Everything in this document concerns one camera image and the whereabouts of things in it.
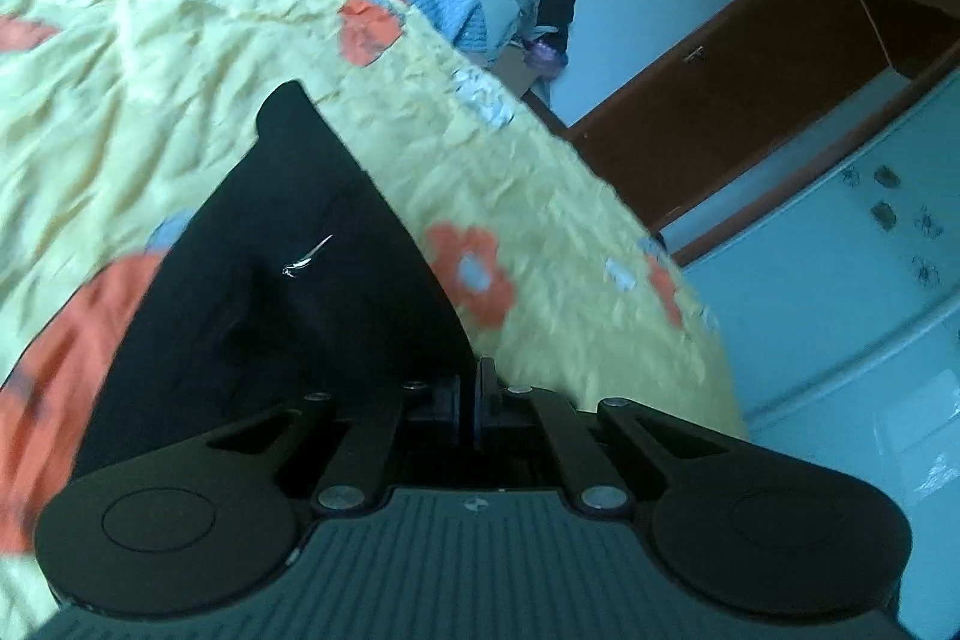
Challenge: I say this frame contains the black pants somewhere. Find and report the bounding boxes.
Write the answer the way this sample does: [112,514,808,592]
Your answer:
[73,81,475,477]

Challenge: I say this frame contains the white wardrobe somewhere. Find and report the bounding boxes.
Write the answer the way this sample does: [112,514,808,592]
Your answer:
[686,74,958,638]

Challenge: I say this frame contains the yellow floral bedspread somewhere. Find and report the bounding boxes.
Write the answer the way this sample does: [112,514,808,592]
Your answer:
[0,0,751,640]

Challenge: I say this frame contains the brown wooden door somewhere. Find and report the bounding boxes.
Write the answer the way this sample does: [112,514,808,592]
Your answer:
[566,0,889,230]

